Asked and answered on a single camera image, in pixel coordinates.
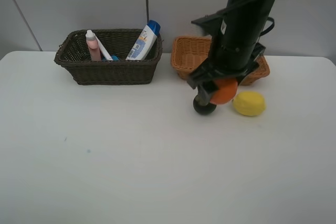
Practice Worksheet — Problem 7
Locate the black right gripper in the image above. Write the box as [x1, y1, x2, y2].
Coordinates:
[187, 43, 266, 105]

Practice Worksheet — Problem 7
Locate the orange tangerine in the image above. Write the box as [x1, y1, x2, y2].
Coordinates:
[210, 78, 238, 105]

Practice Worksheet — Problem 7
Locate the dark purple mangosteen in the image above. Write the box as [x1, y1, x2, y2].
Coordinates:
[193, 95, 217, 115]

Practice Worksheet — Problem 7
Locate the yellow lemon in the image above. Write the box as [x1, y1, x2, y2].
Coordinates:
[233, 91, 266, 116]

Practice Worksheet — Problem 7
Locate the white shampoo bottle blue cap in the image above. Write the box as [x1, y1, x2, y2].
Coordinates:
[126, 20, 161, 60]

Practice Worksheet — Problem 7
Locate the white marker pink tip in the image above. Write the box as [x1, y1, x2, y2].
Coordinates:
[96, 36, 113, 61]

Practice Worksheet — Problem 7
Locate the pink bottle white cap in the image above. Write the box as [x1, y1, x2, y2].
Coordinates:
[86, 30, 101, 61]

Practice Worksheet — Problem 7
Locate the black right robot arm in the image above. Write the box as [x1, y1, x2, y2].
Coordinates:
[187, 0, 275, 106]

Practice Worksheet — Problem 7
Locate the orange wicker basket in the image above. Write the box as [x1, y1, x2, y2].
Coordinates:
[171, 36, 270, 86]

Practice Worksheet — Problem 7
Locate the dark brown wicker basket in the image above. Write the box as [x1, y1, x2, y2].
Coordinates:
[54, 29, 162, 86]

